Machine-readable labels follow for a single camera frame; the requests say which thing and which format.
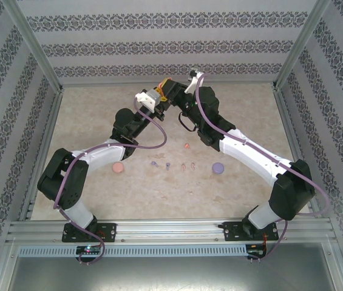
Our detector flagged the grey wall base strip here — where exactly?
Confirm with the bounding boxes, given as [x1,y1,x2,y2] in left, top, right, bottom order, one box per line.
[61,81,275,89]

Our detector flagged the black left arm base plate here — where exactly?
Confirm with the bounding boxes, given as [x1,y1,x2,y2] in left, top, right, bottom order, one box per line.
[61,222,117,243]

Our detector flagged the grey metal panel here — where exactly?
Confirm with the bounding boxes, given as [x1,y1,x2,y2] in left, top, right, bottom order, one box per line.
[0,256,343,291]

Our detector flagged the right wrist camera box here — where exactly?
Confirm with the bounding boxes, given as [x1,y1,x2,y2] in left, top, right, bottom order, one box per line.
[185,69,205,94]

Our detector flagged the wide aluminium mounting rail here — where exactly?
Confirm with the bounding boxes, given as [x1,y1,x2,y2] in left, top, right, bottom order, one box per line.
[5,219,336,245]

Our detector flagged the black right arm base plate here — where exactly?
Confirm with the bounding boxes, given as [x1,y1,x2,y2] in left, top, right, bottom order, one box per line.
[223,221,280,243]

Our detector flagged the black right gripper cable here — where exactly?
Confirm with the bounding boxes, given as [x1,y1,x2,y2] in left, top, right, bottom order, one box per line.
[178,111,201,133]

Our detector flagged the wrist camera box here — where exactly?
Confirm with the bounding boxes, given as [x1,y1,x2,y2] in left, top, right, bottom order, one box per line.
[185,69,205,94]
[134,89,163,110]

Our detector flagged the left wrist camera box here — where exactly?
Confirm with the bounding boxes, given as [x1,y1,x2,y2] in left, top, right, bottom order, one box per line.
[134,89,163,110]

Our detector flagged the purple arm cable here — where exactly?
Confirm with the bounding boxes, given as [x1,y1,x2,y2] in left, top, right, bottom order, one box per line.
[54,98,168,267]
[194,72,331,261]

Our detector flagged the aluminium frame rail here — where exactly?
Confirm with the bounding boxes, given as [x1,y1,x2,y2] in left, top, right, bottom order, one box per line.
[18,89,64,222]
[273,89,322,219]

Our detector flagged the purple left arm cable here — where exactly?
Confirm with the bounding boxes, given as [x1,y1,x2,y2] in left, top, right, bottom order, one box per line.
[54,98,168,267]

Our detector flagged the slotted grey cable duct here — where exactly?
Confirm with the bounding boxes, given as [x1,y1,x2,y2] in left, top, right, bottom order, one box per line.
[18,244,248,258]

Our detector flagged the aluminium frame post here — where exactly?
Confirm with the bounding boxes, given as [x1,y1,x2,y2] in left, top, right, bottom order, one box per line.
[0,0,66,93]
[271,0,333,92]

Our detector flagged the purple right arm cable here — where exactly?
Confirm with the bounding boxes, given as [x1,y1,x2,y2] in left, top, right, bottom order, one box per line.
[194,72,331,261]

